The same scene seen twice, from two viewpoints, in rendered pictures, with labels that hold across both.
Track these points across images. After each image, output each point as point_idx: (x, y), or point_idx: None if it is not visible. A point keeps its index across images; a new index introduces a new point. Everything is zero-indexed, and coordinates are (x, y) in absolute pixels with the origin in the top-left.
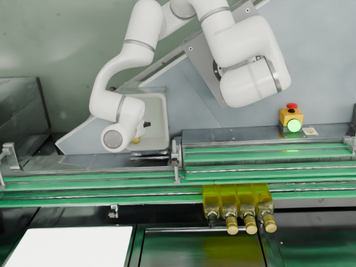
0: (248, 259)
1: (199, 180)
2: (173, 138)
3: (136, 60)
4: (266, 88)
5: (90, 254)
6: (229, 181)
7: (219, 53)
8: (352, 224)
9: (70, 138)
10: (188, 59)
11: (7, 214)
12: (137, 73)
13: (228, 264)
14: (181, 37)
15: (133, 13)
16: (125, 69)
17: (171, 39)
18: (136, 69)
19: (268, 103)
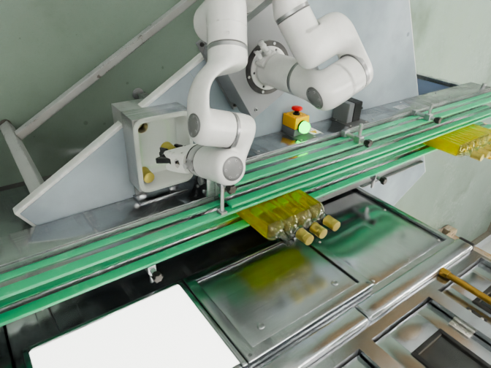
0: (316, 265)
1: (242, 204)
2: None
3: (239, 66)
4: (359, 86)
5: (158, 335)
6: (270, 196)
7: (313, 53)
8: (353, 208)
9: (43, 198)
10: (202, 65)
11: None
12: (44, 96)
13: (304, 277)
14: (103, 41)
15: (220, 5)
16: (23, 91)
17: (89, 44)
18: (42, 90)
19: (273, 109)
